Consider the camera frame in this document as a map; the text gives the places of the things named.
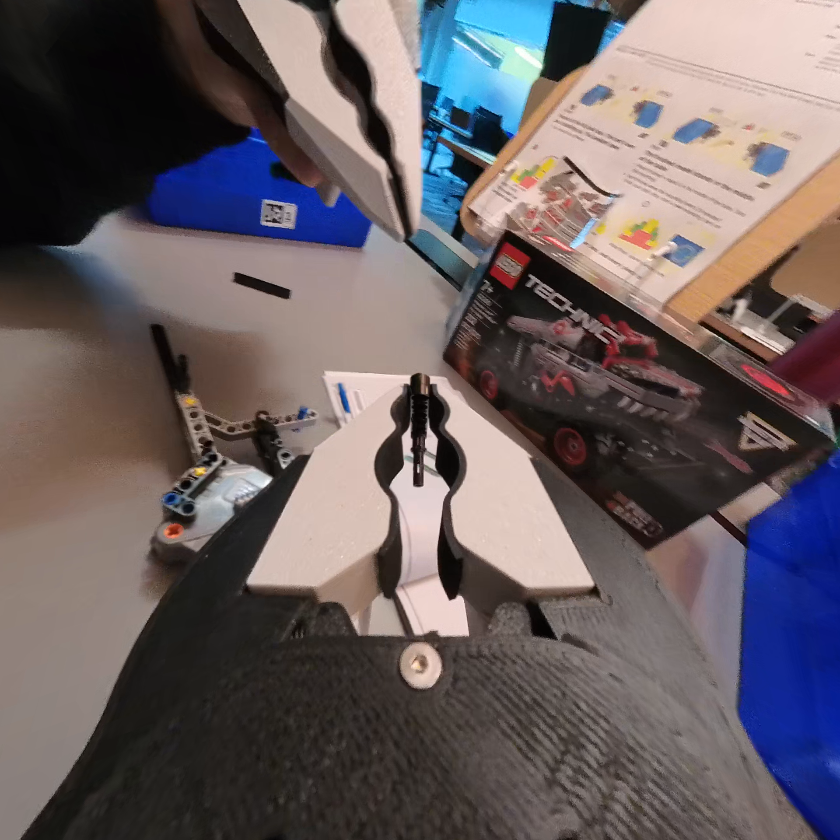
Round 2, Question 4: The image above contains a black toy axle pin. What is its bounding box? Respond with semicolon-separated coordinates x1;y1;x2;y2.
408;373;435;488

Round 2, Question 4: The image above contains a person's left forearm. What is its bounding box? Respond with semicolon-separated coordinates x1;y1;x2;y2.
0;0;253;249

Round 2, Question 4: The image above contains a printed instruction sheet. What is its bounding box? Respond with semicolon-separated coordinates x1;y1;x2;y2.
469;0;840;307

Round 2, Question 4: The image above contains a flat black strip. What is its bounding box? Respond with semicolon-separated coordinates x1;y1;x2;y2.
233;272;292;301

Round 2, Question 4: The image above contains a grey black toy brick assembly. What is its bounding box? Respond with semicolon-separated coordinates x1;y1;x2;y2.
150;323;321;565

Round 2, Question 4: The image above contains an instruction sheet on board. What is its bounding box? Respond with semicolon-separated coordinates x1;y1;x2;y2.
459;0;840;326

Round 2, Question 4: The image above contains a person's left hand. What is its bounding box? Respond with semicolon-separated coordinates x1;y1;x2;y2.
161;0;324;189

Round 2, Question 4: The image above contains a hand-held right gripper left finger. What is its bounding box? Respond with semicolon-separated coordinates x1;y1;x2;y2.
246;382;411;616

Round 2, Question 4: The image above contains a white instruction booklet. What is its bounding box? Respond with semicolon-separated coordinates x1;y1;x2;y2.
323;371;475;637

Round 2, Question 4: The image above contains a blue storage bin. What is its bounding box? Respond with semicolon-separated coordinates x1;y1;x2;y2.
147;126;373;249

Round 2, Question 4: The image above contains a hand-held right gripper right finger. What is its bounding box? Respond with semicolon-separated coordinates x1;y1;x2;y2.
430;384;595;603

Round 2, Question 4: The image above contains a blue plastic container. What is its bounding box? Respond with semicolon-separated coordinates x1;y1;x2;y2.
738;451;840;820

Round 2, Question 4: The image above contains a grey desk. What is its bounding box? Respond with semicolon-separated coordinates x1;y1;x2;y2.
0;210;752;840

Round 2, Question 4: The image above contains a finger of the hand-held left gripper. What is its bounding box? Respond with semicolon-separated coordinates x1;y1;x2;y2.
333;0;424;241
236;0;406;242

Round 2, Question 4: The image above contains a toy truck cardboard box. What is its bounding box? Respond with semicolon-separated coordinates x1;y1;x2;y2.
442;230;836;551

